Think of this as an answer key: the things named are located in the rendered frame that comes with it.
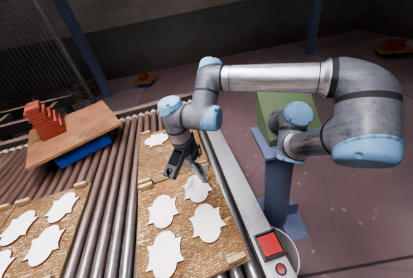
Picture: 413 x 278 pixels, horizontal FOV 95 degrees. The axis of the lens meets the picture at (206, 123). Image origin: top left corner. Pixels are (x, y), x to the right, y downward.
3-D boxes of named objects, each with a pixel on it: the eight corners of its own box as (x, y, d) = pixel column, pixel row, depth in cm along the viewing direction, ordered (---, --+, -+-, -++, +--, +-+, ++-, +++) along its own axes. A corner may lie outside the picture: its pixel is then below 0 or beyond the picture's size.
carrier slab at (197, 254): (211, 166, 91) (211, 164, 90) (251, 260, 58) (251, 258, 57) (139, 191, 87) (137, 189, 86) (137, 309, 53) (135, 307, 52)
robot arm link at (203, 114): (219, 90, 52) (184, 89, 56) (212, 130, 50) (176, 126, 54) (227, 99, 59) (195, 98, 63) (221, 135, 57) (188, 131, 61)
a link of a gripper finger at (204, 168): (217, 172, 74) (201, 155, 72) (210, 184, 70) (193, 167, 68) (212, 173, 76) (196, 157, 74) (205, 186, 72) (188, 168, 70)
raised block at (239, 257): (244, 253, 59) (244, 250, 57) (247, 259, 57) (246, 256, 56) (226, 261, 58) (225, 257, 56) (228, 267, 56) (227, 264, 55)
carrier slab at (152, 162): (193, 122, 125) (193, 120, 124) (210, 166, 91) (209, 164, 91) (141, 138, 121) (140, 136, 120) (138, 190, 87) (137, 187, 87)
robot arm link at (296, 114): (302, 109, 92) (317, 100, 79) (300, 136, 90) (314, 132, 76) (277, 105, 93) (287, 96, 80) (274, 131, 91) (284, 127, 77)
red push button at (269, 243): (273, 233, 64) (273, 231, 63) (283, 252, 59) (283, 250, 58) (257, 239, 63) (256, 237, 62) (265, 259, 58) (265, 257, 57)
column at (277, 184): (287, 193, 172) (297, 113, 122) (310, 237, 140) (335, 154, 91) (246, 201, 172) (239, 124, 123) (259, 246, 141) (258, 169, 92)
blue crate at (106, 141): (102, 125, 144) (96, 114, 138) (113, 142, 122) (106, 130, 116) (57, 146, 130) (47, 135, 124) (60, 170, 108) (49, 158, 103)
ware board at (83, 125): (103, 101, 153) (102, 99, 152) (121, 125, 118) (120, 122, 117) (31, 131, 132) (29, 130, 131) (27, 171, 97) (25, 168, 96)
